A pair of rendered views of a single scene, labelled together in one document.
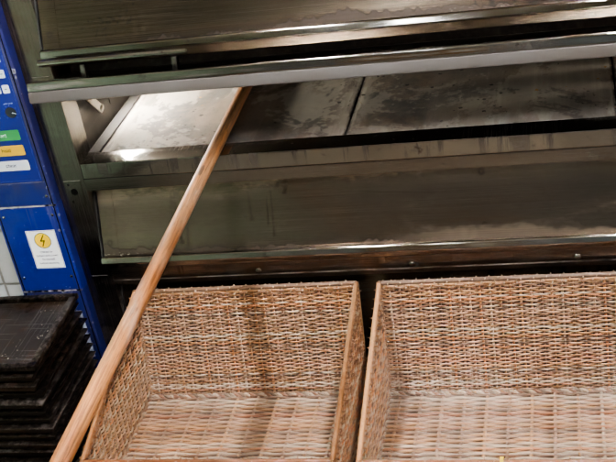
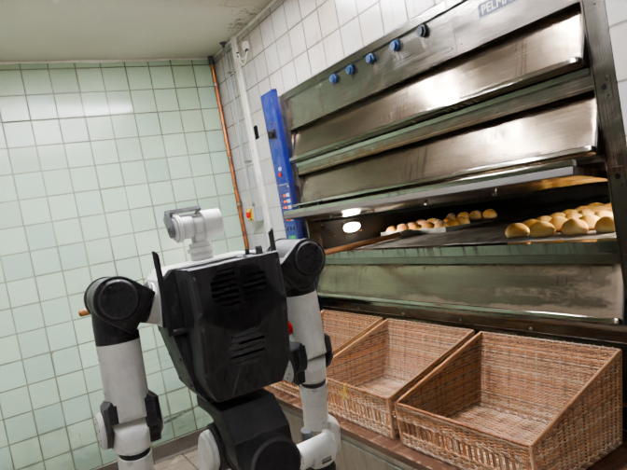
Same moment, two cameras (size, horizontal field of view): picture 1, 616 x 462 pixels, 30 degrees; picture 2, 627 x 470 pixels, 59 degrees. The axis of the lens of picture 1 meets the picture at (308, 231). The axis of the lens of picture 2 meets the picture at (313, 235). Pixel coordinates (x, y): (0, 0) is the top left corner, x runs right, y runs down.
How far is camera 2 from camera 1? 1.93 m
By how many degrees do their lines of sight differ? 49
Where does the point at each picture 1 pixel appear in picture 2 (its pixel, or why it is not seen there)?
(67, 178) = not seen: hidden behind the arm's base
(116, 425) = not seen: hidden behind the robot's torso
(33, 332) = not seen: hidden behind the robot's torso
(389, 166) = (390, 260)
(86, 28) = (310, 195)
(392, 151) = (391, 253)
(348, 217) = (381, 285)
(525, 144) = (432, 253)
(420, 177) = (404, 269)
